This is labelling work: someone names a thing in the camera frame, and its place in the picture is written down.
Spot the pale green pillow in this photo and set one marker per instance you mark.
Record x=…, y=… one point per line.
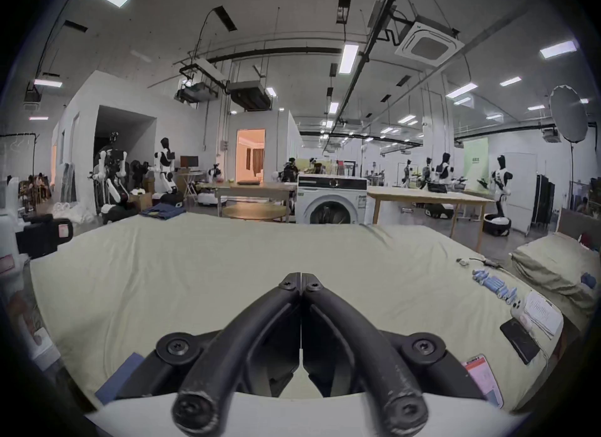
x=551, y=263

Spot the round wooden table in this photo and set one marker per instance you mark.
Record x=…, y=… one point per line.
x=254, y=211

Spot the black folding screen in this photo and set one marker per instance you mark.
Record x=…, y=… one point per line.
x=542, y=200

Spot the desk with monitor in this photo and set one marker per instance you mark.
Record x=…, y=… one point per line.
x=189, y=167

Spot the white paper sheet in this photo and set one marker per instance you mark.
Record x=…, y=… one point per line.
x=542, y=313

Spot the small white controller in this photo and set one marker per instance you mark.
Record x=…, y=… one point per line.
x=517, y=309

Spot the row of blue clips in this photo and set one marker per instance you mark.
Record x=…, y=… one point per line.
x=495, y=284

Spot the white humanoid robot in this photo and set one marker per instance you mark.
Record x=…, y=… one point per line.
x=500, y=191
x=441, y=174
x=165, y=170
x=111, y=177

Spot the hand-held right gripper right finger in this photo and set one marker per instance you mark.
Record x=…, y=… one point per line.
x=359, y=332

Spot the white washing machine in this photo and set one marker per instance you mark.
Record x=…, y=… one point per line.
x=331, y=200

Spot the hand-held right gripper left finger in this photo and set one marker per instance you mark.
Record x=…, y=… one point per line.
x=244, y=332

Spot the brown padded headboard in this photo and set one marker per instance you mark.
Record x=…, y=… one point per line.
x=580, y=224

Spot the round studio reflector on stand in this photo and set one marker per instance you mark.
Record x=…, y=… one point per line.
x=568, y=113

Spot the wooden table with white legs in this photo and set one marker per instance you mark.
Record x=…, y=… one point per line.
x=425, y=195

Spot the black phone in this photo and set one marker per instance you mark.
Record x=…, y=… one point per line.
x=520, y=341

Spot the folded dark blue garment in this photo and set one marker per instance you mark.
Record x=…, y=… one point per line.
x=162, y=211

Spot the long wooden table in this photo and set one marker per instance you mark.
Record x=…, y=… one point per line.
x=256, y=187

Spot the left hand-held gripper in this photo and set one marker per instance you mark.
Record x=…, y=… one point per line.
x=44, y=236

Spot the group of people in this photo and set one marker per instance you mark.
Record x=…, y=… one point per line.
x=34, y=187

